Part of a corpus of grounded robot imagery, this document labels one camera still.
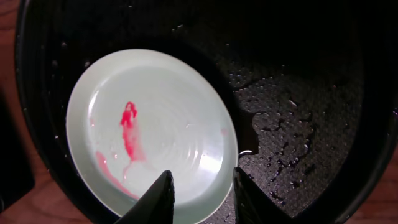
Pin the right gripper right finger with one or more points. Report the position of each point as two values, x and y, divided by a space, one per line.
252 205

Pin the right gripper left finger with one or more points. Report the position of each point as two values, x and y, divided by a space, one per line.
156 206

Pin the round black serving tray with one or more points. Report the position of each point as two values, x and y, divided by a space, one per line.
311 87

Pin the pale green plate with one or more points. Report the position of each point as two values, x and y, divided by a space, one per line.
136 113

